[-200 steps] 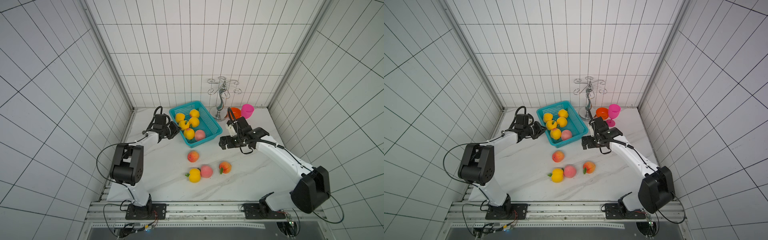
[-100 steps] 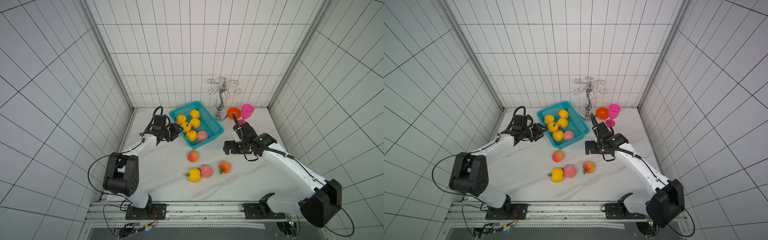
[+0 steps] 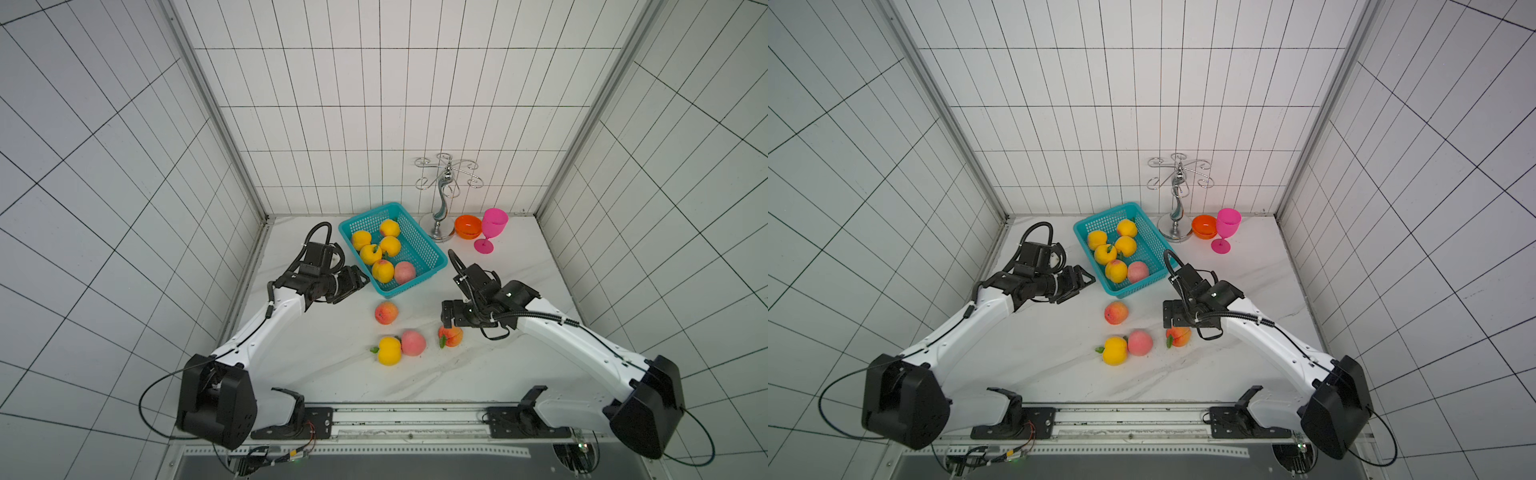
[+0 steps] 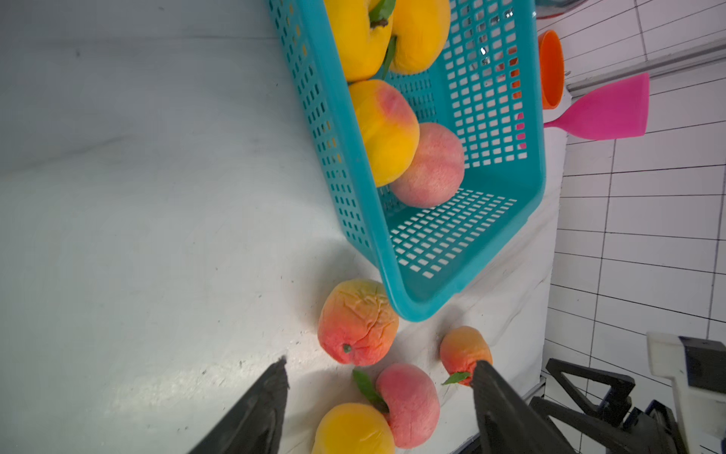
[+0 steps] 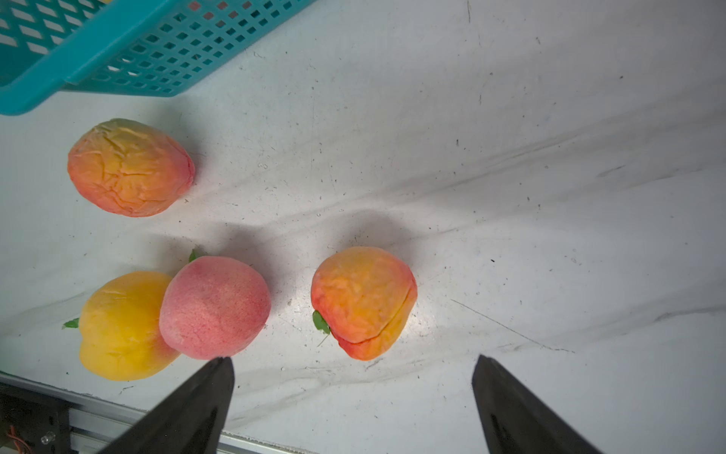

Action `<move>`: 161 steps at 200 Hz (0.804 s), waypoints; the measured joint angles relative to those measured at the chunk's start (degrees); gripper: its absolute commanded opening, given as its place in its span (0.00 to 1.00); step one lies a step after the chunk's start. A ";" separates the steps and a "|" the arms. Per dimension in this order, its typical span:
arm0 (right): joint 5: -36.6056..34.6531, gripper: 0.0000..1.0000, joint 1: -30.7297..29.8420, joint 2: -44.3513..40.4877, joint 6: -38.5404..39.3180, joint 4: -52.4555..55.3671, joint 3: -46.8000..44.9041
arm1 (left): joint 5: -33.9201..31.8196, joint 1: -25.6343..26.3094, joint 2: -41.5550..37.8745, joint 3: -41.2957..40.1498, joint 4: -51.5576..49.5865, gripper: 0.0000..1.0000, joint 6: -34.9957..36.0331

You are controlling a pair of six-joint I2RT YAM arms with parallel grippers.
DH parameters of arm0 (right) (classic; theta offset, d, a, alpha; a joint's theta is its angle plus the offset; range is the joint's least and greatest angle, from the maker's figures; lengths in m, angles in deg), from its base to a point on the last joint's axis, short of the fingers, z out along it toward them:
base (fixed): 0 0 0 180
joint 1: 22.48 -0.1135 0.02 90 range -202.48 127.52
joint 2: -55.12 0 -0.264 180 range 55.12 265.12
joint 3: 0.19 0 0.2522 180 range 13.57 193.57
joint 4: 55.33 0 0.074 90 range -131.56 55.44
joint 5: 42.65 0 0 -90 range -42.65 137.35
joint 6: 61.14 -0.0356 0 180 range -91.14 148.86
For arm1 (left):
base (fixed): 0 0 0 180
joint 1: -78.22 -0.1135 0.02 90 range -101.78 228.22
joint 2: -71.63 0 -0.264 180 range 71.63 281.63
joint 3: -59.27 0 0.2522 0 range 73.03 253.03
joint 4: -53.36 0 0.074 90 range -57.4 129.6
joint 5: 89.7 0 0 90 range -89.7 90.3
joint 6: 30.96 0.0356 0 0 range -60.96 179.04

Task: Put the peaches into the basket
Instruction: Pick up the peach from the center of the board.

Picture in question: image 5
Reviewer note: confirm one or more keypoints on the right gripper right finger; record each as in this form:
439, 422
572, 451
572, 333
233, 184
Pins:
515, 420

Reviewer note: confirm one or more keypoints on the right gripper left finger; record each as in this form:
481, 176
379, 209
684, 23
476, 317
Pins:
189, 420

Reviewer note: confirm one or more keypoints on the yellow peach leaf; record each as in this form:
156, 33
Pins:
119, 326

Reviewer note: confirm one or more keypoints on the pink peach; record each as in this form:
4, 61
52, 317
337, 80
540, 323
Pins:
214, 307

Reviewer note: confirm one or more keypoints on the orange red peach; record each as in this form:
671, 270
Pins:
362, 296

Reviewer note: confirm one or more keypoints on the teal plastic basket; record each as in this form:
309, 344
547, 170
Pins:
133, 48

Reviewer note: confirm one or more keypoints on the aluminium mounting rail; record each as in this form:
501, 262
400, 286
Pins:
94, 423

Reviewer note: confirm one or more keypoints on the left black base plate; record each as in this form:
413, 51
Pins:
33, 423

